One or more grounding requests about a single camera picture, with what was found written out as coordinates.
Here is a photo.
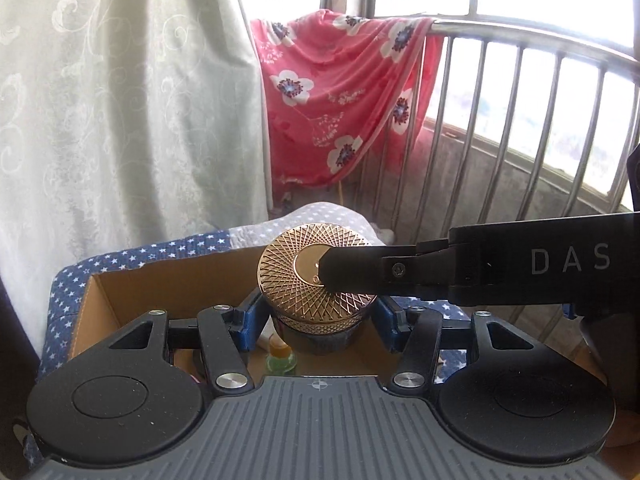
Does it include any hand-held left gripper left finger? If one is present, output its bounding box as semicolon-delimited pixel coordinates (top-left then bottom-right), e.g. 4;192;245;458
107;296;264;395

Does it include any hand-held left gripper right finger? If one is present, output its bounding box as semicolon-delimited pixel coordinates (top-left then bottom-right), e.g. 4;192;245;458
375;296;534;391

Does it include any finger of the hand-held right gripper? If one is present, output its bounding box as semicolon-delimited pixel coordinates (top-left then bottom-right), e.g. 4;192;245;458
319;238;453;306

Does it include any green dropper bottle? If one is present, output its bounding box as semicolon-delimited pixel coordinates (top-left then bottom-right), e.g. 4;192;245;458
257;332;299;376

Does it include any black jar with gold lid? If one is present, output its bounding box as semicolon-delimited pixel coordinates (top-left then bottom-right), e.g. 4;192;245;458
256;223;379;356

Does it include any cardboard box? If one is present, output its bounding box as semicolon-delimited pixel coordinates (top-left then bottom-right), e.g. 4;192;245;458
67;245;441;386

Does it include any star-print blue white blanket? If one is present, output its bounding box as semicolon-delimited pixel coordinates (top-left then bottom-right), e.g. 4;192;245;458
12;201;473;466

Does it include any pink floral cloth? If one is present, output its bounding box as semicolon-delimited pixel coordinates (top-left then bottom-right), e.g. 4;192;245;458
248;8;446;192

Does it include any metal window railing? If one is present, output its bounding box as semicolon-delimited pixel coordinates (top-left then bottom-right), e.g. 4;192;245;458
345;16;640;311

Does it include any white patterned curtain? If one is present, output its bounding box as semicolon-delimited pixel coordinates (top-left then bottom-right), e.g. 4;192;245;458
0;0;274;356

